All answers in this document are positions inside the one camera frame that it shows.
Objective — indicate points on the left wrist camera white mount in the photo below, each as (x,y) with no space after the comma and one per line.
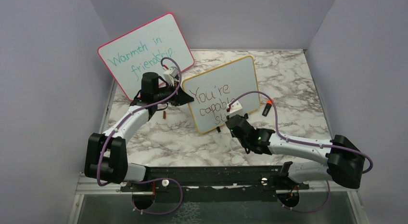
(171,76)

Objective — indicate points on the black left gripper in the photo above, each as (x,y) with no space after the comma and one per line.
(180,98)

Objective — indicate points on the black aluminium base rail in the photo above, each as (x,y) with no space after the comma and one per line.
(225,184)

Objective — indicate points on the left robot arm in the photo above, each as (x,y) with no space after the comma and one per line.
(106,157)

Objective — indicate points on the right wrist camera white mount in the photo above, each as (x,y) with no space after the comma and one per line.
(235,109)

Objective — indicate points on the pink framed whiteboard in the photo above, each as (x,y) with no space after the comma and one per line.
(142,49)

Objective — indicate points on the black marker orange cap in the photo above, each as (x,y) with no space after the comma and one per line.
(267,108)

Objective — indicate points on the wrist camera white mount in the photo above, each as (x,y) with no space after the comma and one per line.
(235,109)
(171,76)

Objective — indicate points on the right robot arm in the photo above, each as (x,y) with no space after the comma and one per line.
(337,160)

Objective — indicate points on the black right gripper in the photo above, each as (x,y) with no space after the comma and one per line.
(244,116)

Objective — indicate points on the yellow framed whiteboard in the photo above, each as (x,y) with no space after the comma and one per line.
(215,89)

